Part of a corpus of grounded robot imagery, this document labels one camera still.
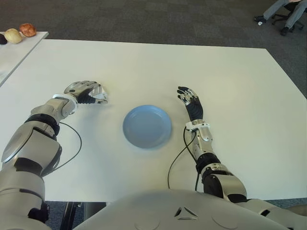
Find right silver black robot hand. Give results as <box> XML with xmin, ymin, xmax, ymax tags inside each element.
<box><xmin>177</xmin><ymin>85</ymin><xmax>205</xmax><ymax>123</ymax></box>

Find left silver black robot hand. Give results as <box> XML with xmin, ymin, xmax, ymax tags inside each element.
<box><xmin>63</xmin><ymin>80</ymin><xmax>110</xmax><ymax>105</ymax></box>

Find white charger block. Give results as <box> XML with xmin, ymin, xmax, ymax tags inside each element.
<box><xmin>90</xmin><ymin>84</ymin><xmax>109</xmax><ymax>103</ymax></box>

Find blue round plate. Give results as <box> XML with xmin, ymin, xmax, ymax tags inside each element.
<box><xmin>122</xmin><ymin>104</ymin><xmax>173</xmax><ymax>150</ymax></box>

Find white side table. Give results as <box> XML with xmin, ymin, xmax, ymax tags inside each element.
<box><xmin>0</xmin><ymin>31</ymin><xmax>49</xmax><ymax>88</ymax></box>

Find reddish brown bread roll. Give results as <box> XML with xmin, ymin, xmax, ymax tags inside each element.
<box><xmin>19</xmin><ymin>23</ymin><xmax>37</xmax><ymax>38</ymax></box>

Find grey robot torso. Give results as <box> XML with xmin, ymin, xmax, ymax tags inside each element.
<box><xmin>76</xmin><ymin>189</ymin><xmax>292</xmax><ymax>230</ymax></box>

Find seated person grey trousers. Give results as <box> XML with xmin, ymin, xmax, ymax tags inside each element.
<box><xmin>253</xmin><ymin>0</ymin><xmax>307</xmax><ymax>37</ymax></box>

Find black office chair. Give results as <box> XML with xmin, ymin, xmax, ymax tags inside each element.
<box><xmin>271</xmin><ymin>0</ymin><xmax>304</xmax><ymax>31</ymax></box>

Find black table leg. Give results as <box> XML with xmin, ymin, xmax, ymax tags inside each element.
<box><xmin>60</xmin><ymin>202</ymin><xmax>83</xmax><ymax>230</ymax></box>

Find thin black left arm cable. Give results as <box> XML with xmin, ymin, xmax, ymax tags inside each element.
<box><xmin>56</xmin><ymin>122</ymin><xmax>83</xmax><ymax>170</ymax></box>

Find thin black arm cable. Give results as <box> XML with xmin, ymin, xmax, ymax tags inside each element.
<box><xmin>167</xmin><ymin>125</ymin><xmax>196</xmax><ymax>190</ymax></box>
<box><xmin>56</xmin><ymin>122</ymin><xmax>83</xmax><ymax>170</ymax></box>

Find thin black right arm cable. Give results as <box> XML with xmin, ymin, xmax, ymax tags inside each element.
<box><xmin>167</xmin><ymin>125</ymin><xmax>196</xmax><ymax>190</ymax></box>

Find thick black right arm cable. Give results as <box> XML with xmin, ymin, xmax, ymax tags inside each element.
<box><xmin>194</xmin><ymin>172</ymin><xmax>202</xmax><ymax>193</ymax></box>

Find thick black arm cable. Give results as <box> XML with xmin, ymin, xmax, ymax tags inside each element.
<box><xmin>194</xmin><ymin>172</ymin><xmax>202</xmax><ymax>193</ymax></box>
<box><xmin>43</xmin><ymin>146</ymin><xmax>63</xmax><ymax>178</ymax></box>

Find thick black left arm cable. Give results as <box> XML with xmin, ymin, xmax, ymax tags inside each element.
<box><xmin>43</xmin><ymin>146</ymin><xmax>63</xmax><ymax>178</ymax></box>

